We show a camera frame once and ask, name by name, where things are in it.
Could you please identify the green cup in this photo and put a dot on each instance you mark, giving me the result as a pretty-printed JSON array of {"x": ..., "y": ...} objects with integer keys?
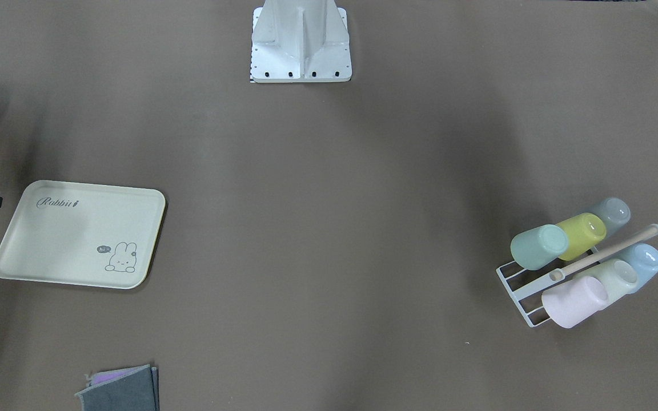
[{"x": 536, "y": 248}]

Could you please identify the cream rabbit tray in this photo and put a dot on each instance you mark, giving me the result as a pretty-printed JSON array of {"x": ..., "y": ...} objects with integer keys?
[{"x": 85, "y": 234}]

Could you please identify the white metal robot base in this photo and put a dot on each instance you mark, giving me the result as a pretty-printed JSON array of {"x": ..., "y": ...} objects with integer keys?
[{"x": 300, "y": 42}]

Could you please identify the grey cup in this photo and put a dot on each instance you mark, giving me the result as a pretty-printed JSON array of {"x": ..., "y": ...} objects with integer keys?
[{"x": 614, "y": 213}]

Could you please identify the light blue cup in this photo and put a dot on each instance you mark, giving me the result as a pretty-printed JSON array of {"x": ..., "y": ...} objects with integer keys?
[{"x": 644, "y": 259}]

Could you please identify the yellow cup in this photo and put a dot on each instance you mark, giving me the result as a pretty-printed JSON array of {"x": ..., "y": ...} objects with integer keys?
[{"x": 583, "y": 231}]

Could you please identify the cream white cup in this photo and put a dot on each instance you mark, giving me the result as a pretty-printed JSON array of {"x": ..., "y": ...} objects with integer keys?
[{"x": 617, "y": 277}]

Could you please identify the pink cup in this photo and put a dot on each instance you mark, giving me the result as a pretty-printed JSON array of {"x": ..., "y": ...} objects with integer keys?
[{"x": 570, "y": 303}]

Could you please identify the grey folded cloth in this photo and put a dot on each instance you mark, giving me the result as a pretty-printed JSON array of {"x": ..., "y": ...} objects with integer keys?
[{"x": 133, "y": 388}]

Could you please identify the wooden rack handle rod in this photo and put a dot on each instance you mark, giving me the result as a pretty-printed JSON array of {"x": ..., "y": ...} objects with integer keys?
[{"x": 606, "y": 252}]

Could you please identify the white wire cup rack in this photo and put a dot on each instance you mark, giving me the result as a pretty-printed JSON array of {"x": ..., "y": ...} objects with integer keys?
[{"x": 525, "y": 288}]

